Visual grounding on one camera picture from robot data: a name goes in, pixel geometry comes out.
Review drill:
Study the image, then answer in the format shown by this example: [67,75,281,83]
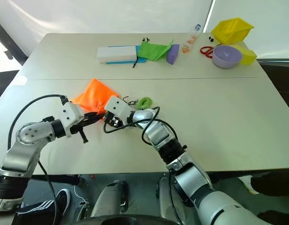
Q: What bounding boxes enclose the black metal stand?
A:
[0,17,29,63]

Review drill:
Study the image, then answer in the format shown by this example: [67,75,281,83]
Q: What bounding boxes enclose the black pouch drawstring cord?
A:
[122,94,140,106]

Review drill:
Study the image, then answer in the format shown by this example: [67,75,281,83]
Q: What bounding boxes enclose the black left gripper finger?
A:
[82,117,104,129]

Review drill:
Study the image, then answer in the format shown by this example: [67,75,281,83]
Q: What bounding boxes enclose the purple plastic bowl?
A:
[212,45,244,69]

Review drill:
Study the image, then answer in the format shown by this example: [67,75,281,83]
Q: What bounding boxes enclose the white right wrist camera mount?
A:
[104,96,130,125]

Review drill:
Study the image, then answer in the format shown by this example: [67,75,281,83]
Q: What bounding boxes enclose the purple sponge block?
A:
[166,44,181,65]

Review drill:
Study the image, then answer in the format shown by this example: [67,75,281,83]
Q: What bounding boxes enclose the blue flat board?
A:
[105,45,148,65]

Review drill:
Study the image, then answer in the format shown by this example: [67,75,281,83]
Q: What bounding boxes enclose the large yellow plastic basket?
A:
[210,17,255,45]

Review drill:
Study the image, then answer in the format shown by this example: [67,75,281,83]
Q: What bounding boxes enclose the green drawstring pouch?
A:
[137,39,175,62]

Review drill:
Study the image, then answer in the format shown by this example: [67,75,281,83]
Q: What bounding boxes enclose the white paper label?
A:
[11,75,28,86]

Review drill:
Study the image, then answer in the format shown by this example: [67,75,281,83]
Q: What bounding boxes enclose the white rectangular box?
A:
[96,45,138,64]

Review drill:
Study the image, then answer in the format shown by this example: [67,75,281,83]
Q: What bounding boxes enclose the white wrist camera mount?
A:
[57,101,85,139]
[104,96,130,125]

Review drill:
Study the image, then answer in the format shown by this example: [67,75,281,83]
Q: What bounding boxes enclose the clear plastic bottle blue cap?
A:
[181,23,202,54]

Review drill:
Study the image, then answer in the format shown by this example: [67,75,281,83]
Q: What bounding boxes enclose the white floor cable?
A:
[73,184,87,203]

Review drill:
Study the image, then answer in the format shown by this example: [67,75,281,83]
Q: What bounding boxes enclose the red handled scissors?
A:
[200,45,216,59]

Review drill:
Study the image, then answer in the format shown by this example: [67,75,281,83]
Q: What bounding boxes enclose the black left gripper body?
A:
[69,112,89,144]

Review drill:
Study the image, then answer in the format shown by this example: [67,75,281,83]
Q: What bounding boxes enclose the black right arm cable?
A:
[103,106,184,225]

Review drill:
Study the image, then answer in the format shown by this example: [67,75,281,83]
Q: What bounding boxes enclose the silver robot leg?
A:
[156,176,185,225]
[90,180,129,218]

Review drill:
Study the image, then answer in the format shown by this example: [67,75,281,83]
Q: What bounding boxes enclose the green fuzzy hair scrunchie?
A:
[135,97,154,110]

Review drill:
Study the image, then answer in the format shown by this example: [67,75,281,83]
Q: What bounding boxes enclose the small yellow plastic container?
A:
[230,44,258,66]

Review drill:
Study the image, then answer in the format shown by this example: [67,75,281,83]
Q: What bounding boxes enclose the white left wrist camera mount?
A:
[57,101,85,139]

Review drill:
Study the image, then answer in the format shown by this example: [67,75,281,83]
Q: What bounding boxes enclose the dark trouser leg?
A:
[250,171,289,197]

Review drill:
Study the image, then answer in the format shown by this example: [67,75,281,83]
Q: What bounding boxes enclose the black sneaker white sole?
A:
[55,188,72,217]

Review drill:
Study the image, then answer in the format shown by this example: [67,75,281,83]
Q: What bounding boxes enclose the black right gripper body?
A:
[107,112,123,128]

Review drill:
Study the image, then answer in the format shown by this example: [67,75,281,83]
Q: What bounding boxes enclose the orange drawstring pouch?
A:
[71,78,120,120]

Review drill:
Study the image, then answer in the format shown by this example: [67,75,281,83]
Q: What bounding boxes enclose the black striped trouser leg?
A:
[11,199,59,225]

